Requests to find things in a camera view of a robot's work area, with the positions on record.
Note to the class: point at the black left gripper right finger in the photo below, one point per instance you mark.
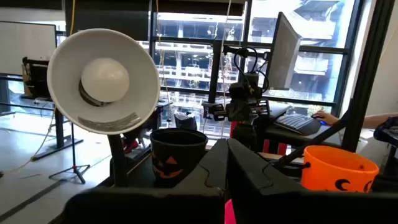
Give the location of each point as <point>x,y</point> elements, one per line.
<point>295,208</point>

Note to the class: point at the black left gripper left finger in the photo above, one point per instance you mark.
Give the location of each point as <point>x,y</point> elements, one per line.
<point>155,208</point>

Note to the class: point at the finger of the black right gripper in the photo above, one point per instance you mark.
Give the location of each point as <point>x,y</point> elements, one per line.
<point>234,113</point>
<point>250,113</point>

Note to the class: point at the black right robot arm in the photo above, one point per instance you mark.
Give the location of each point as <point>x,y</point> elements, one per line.
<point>245,137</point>

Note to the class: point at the person's forearm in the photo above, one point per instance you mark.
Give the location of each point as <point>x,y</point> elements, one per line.
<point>376,120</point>

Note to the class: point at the black bag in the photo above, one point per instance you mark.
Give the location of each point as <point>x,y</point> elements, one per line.
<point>186,122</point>

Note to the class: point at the black monitor stand pole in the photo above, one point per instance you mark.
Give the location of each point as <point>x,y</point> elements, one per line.
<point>215,77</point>

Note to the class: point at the black keyboard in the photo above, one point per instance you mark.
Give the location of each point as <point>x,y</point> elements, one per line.
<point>295,123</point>

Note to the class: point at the orange pumpkin face bucket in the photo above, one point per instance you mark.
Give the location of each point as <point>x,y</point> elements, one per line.
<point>335,171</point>

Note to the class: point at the black pumpkin face bucket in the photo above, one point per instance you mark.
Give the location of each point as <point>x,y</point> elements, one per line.
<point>177,149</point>

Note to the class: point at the black computer mouse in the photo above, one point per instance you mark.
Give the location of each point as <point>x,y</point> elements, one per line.
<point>314,117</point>

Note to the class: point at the red shoe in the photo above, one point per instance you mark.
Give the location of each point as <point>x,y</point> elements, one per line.
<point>132,147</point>

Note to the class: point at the grey computer monitor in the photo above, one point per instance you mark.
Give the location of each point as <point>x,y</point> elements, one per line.
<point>283,56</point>

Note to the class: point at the pink pumpkin face bucket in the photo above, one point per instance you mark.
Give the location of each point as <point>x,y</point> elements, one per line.
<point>229,214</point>

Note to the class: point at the person's hand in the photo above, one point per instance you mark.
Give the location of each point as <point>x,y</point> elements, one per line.
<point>329,118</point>

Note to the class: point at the black tripod stand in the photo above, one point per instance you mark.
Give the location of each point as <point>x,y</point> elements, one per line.
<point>73,146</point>

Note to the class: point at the white desk lamp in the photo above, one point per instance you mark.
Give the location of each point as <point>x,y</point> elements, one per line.
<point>102,81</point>

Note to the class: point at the black standing desk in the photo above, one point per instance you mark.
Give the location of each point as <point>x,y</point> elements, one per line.
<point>59,130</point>

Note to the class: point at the black equipment box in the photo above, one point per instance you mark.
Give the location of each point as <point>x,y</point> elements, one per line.
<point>38,81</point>

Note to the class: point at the whiteboard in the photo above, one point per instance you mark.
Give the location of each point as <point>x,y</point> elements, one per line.
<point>25,46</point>

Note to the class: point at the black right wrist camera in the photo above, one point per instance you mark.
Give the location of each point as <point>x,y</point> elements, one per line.
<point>245,91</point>

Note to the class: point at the black diagonal frame strut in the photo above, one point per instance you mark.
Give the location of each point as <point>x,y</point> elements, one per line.
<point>317,140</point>

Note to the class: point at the black frame post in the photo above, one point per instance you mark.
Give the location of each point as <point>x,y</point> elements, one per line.
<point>363,93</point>

